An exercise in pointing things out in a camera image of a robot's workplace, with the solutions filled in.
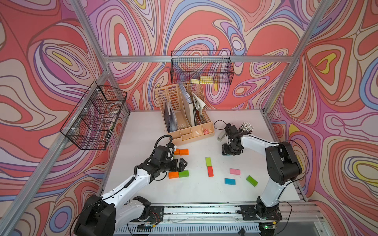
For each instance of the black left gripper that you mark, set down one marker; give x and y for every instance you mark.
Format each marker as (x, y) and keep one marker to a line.
(180, 167)

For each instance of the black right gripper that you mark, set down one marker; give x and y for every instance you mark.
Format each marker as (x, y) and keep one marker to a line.
(225, 150)

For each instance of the light green block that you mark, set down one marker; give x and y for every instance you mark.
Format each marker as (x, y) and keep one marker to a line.
(208, 162)

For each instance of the red block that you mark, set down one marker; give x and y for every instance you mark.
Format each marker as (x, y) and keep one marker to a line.
(210, 171)

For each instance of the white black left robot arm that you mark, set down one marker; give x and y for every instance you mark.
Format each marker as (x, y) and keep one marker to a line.
(103, 215)

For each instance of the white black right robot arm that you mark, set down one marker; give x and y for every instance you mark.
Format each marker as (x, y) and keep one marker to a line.
(283, 166)

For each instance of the grey stapler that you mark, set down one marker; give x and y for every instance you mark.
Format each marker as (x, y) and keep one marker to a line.
(222, 135)

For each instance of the pink block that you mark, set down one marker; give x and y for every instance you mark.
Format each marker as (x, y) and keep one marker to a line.
(235, 171)

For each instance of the teal block lower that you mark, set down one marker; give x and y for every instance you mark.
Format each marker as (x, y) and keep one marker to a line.
(229, 181)

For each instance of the beige plastic file organizer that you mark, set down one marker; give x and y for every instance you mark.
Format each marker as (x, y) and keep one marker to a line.
(184, 114)

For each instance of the yellow sticky notes pad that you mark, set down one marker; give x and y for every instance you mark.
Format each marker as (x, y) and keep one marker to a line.
(205, 80)

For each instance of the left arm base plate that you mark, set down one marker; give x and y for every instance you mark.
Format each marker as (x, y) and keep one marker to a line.
(152, 214)

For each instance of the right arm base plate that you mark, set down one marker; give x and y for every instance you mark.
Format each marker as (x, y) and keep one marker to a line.
(260, 212)

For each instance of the black wire basket back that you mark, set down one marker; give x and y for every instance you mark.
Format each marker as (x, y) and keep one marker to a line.
(190, 64)

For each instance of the black wire basket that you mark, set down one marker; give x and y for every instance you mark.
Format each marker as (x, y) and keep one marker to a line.
(190, 64)
(91, 124)

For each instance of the black wire basket left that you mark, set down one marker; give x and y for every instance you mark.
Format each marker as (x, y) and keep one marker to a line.
(91, 124)

